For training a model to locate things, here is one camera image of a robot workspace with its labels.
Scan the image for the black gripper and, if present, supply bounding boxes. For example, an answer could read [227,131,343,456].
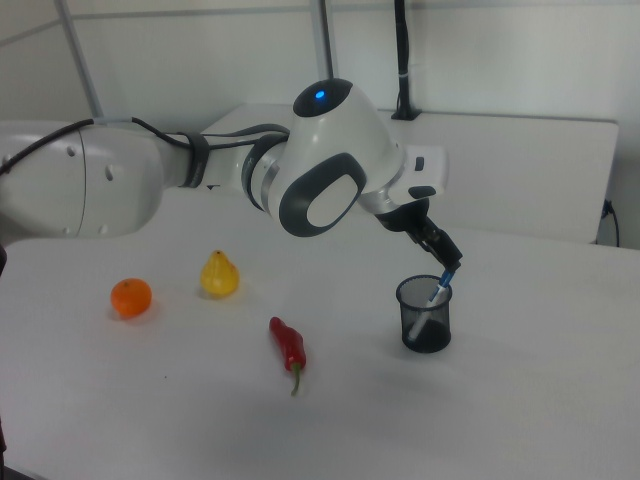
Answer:
[375,198,465,274]

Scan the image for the yellow pear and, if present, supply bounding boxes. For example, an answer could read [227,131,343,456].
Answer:
[199,249,241,298]

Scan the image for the black pole with base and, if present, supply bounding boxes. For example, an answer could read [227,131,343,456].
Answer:
[390,0,422,121]

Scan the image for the orange mandarin fruit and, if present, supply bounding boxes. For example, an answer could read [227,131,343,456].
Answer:
[109,277,153,320]

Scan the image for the grey partition corner post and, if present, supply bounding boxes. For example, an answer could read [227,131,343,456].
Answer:
[58,0,103,122]

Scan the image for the black mesh pen cup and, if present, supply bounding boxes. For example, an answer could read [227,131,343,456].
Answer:
[395,273,454,354]

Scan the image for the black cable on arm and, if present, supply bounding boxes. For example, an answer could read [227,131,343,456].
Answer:
[0,116,292,177]

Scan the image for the white blue marker pen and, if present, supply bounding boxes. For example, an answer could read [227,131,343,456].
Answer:
[406,268,454,344]

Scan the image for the black wall cable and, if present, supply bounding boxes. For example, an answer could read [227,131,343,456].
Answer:
[601,198,622,247]

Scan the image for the red chili pepper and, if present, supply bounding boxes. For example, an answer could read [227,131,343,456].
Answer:
[268,316,307,398]

